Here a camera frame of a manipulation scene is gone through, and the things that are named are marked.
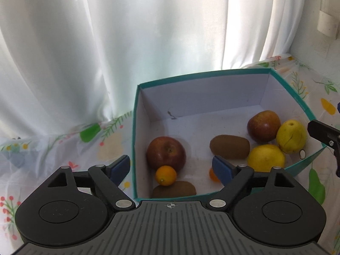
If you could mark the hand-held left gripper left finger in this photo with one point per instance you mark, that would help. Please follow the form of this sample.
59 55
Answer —
120 168

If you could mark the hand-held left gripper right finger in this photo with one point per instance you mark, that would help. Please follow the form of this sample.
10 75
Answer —
221 170

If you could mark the small orange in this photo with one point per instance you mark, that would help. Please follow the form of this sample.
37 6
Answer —
213 176
166 175

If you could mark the brown kiwi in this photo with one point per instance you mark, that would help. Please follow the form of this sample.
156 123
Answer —
229 146
174 190

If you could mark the greenish yellow lemon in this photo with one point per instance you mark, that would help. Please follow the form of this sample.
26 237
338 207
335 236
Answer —
291 137

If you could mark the red apple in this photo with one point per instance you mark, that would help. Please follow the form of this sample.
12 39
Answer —
263 126
166 151

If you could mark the teal cardboard box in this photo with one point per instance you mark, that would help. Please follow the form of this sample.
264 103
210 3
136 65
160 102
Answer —
202 106

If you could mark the floral plastic tablecloth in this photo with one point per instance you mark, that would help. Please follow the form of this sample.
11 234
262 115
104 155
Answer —
29 151

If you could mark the white curtain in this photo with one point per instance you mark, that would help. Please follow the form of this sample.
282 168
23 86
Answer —
106 45

